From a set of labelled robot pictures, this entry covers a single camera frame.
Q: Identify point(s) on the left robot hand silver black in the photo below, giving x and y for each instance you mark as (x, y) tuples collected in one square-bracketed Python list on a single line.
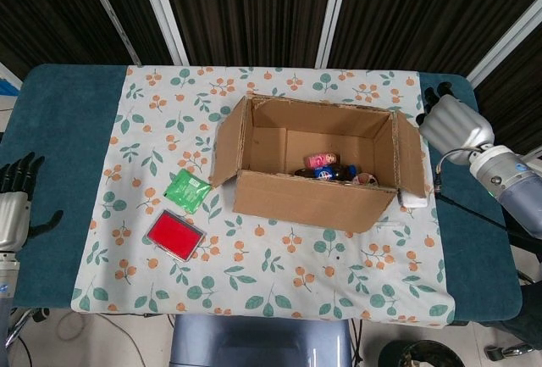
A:
[(12, 218)]

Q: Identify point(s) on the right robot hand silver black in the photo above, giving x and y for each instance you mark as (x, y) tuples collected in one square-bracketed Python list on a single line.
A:
[(457, 125)]

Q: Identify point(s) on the brown cardboard shipping box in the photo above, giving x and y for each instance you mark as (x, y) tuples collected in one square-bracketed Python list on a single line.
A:
[(305, 201)]

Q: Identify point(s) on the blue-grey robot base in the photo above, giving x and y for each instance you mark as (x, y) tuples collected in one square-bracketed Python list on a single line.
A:
[(258, 341)]

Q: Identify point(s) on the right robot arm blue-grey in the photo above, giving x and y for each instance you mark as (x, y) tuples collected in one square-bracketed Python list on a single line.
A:
[(521, 189)]

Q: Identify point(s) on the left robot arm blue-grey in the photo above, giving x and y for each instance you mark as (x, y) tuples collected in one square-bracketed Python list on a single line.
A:
[(4, 290)]

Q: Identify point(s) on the white rectangular case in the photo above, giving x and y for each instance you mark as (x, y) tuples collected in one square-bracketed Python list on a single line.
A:
[(415, 201)]

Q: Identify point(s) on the teal table cover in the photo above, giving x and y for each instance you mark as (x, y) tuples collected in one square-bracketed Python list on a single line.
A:
[(63, 129)]

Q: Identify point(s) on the round patterned tin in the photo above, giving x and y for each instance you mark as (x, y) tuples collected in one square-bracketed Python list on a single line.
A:
[(365, 179)]

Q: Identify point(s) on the clear glass tube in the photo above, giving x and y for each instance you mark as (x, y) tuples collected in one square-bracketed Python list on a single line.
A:
[(389, 225)]

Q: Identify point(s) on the small pink can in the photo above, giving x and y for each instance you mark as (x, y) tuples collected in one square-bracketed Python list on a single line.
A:
[(322, 160)]

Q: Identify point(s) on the red ink pad case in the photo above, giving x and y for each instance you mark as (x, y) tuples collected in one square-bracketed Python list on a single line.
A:
[(174, 235)]

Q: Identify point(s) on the green foil sachet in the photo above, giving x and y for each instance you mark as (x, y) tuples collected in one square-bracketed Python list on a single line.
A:
[(186, 191)]

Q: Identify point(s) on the black caster wheel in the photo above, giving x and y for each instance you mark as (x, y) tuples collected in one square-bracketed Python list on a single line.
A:
[(493, 353)]

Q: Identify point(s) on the black round bin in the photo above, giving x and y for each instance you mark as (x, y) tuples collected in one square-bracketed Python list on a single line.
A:
[(419, 354)]

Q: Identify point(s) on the floral leaf print tablecloth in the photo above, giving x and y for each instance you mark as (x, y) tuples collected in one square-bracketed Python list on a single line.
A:
[(254, 282)]

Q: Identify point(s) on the wide white frame rail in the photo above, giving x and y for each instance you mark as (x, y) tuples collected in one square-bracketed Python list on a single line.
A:
[(334, 7), (163, 7), (508, 42)]

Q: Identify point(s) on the thin white frame rail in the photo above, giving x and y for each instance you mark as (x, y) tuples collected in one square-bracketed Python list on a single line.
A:
[(110, 15)]

